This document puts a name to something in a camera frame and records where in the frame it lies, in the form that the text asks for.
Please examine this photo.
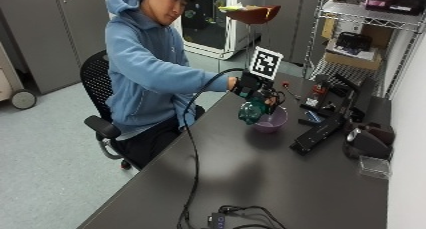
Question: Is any clear plastic box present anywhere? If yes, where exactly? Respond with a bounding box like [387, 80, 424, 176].
[358, 155, 392, 180]

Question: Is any black cable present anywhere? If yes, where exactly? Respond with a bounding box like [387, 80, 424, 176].
[175, 67, 246, 229]

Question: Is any wire shelf rack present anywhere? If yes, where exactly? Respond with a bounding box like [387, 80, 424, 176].
[302, 0, 426, 100]

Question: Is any glass display cabinet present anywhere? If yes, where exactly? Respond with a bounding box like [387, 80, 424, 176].
[178, 0, 250, 61]

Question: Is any brown round stool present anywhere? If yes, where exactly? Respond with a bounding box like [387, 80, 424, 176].
[221, 4, 282, 50]

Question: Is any black rail device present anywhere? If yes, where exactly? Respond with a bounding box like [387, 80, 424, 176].
[288, 115, 347, 156]

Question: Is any cardboard box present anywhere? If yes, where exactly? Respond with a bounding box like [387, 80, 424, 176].
[323, 38, 383, 71]

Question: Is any black mechanical fixture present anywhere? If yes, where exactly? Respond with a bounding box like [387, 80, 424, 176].
[299, 74, 370, 123]

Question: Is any green toy ball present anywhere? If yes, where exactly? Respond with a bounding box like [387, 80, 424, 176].
[237, 98, 272, 126]

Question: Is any black bag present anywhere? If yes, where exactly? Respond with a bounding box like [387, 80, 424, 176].
[335, 31, 372, 53]

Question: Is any the person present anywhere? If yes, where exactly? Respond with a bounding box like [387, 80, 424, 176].
[103, 0, 238, 170]

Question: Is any grey cabinet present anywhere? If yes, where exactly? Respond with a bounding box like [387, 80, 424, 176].
[0, 0, 110, 95]

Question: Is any white wheeled cart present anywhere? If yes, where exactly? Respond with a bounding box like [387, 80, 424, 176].
[0, 43, 38, 110]

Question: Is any blue pen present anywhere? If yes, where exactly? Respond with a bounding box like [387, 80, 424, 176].
[304, 110, 324, 123]

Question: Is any black usb hub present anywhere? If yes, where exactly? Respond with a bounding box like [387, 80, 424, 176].
[206, 212, 237, 229]

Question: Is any purple bowl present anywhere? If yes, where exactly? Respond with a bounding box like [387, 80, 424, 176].
[250, 105, 288, 134]

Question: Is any white marker cube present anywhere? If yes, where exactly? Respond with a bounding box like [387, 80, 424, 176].
[247, 46, 284, 81]

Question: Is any red knob joystick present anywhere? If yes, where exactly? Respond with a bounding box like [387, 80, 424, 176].
[280, 81, 302, 100]

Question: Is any black office chair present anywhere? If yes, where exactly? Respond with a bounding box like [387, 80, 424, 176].
[78, 50, 206, 171]

